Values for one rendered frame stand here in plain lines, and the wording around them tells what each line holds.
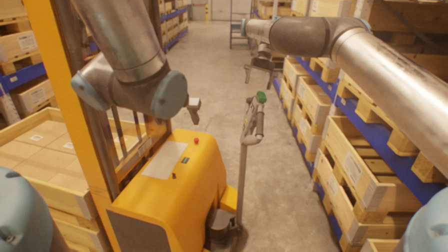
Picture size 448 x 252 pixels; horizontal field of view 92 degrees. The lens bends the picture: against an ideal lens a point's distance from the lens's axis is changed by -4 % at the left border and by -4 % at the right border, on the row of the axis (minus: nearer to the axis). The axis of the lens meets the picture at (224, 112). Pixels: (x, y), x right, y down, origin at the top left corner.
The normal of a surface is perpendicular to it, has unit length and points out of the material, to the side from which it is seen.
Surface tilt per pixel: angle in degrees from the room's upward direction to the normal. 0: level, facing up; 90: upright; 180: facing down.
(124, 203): 0
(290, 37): 84
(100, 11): 107
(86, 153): 90
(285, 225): 0
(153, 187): 0
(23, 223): 58
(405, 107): 76
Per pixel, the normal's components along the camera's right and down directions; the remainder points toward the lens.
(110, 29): 0.16, 0.71
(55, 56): -0.26, 0.45
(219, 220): 0.02, -0.88
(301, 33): -0.49, 0.14
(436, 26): -0.04, 0.47
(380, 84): -0.95, -0.15
